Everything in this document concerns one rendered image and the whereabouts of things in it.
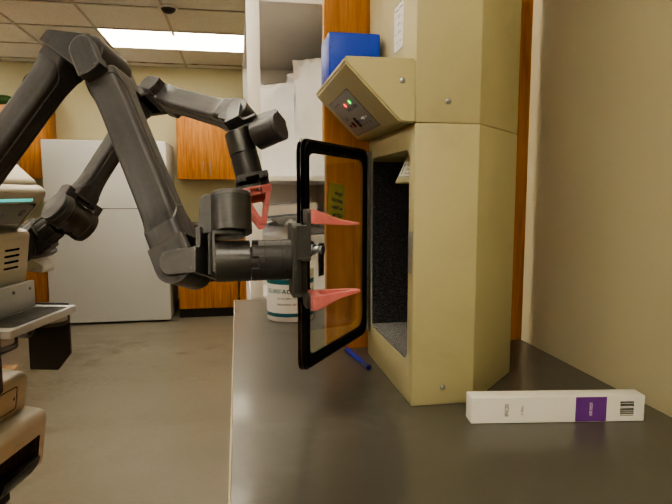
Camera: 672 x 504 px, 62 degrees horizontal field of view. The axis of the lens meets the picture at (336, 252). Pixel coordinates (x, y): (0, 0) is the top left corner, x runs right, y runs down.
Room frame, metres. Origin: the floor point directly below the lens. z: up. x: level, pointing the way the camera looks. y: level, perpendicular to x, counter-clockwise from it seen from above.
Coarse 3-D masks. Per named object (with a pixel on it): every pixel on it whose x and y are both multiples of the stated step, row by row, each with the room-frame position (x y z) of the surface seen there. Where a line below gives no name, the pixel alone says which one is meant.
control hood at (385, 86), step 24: (336, 72) 0.97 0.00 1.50; (360, 72) 0.89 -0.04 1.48; (384, 72) 0.90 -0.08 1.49; (408, 72) 0.91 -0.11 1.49; (336, 96) 1.08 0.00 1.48; (360, 96) 0.96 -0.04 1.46; (384, 96) 0.90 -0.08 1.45; (408, 96) 0.91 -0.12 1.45; (384, 120) 0.96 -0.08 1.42; (408, 120) 0.91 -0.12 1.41
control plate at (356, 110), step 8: (344, 96) 1.04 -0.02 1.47; (352, 96) 1.00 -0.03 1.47; (336, 104) 1.12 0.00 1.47; (352, 104) 1.03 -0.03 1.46; (360, 104) 1.00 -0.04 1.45; (336, 112) 1.17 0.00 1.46; (344, 112) 1.12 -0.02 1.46; (352, 112) 1.08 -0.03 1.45; (360, 112) 1.03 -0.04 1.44; (368, 112) 1.00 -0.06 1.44; (344, 120) 1.17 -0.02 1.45; (352, 120) 1.12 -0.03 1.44; (368, 120) 1.03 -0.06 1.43; (352, 128) 1.17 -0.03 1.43; (360, 128) 1.12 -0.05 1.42; (368, 128) 1.08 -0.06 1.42
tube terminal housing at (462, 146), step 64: (384, 0) 1.11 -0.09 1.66; (448, 0) 0.92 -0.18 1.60; (512, 0) 1.05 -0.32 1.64; (448, 64) 0.92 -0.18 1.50; (512, 64) 1.06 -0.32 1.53; (448, 128) 0.92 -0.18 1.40; (512, 128) 1.07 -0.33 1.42; (448, 192) 0.92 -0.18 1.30; (512, 192) 1.08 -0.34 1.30; (448, 256) 0.92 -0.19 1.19; (512, 256) 1.09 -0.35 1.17; (448, 320) 0.92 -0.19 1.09; (448, 384) 0.92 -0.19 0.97
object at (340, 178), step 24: (312, 168) 0.97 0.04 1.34; (336, 168) 1.07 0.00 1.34; (360, 168) 1.18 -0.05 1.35; (312, 192) 0.97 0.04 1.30; (336, 192) 1.07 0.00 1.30; (360, 192) 1.18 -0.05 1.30; (336, 216) 1.07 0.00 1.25; (360, 216) 1.18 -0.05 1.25; (312, 240) 0.97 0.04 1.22; (336, 240) 1.07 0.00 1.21; (360, 240) 1.18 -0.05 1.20; (312, 264) 0.97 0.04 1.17; (336, 264) 1.07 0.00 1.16; (360, 264) 1.18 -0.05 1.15; (312, 288) 0.97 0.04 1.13; (336, 288) 1.07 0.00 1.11; (360, 288) 1.18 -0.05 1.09; (312, 312) 0.97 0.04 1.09; (336, 312) 1.07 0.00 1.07; (360, 312) 1.18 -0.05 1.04; (312, 336) 0.97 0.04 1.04; (336, 336) 1.07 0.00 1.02
